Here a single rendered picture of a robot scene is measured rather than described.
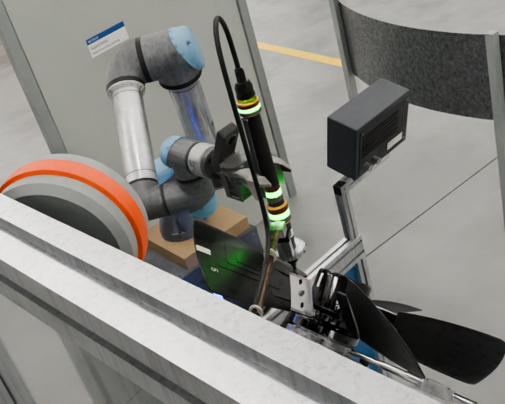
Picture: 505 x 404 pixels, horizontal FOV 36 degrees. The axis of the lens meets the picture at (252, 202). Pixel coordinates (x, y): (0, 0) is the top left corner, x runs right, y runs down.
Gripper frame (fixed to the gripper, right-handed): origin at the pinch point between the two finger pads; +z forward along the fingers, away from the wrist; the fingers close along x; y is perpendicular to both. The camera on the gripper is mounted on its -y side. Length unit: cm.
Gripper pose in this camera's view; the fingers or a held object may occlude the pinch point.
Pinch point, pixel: (276, 173)
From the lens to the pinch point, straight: 155.1
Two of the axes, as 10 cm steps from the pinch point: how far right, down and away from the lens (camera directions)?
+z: 6.8, 2.3, -7.0
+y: 2.5, 8.2, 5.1
